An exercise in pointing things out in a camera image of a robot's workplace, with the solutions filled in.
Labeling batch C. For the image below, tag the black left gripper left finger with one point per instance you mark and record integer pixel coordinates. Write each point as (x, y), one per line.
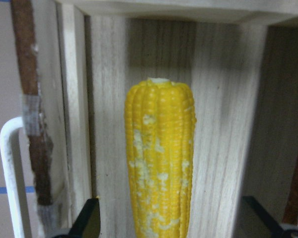
(87, 224)

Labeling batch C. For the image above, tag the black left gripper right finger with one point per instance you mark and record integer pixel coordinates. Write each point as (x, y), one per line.
(256, 222)

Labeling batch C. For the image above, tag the yellow corn cob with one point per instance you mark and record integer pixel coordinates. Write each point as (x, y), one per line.
(159, 128)

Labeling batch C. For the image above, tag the light wood pull-out drawer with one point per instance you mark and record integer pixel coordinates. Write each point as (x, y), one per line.
(77, 60)

